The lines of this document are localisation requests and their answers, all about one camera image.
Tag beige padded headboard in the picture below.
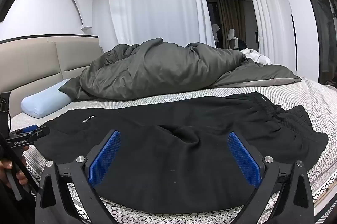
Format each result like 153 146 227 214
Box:
0 34 104 132

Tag person's left hand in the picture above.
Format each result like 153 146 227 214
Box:
0 159 27 188

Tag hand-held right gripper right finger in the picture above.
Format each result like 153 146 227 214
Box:
227 131 315 224

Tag glass door wardrobe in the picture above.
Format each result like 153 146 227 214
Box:
303 0 337 87

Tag black pants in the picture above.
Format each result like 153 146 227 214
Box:
34 91 329 215

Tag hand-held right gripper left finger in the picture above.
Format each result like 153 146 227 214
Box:
35 130 122 224

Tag honeycomb patterned mattress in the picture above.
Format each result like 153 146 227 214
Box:
9 76 337 224

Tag white wardrobe door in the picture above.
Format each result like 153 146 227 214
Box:
266 0 320 82

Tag white hanging garment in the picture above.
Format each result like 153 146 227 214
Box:
211 24 223 43

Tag white chair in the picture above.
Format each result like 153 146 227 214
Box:
228 28 239 50

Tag brown curtain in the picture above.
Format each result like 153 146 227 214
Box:
216 0 246 49

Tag white crumpled cloth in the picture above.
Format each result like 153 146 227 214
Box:
239 48 273 65

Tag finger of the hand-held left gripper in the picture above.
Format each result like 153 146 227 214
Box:
6 125 51 148

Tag grey duvet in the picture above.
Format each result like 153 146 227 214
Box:
58 38 302 101

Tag light blue pillow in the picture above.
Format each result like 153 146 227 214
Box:
21 79 75 119

